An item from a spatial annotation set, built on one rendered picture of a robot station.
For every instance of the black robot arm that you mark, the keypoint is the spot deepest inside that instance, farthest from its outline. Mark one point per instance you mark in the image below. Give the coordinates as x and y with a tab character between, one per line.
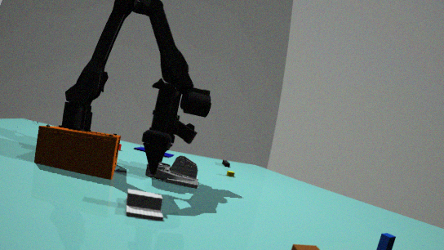
77	112

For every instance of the blue block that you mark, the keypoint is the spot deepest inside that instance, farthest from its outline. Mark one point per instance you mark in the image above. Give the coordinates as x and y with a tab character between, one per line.
386	242

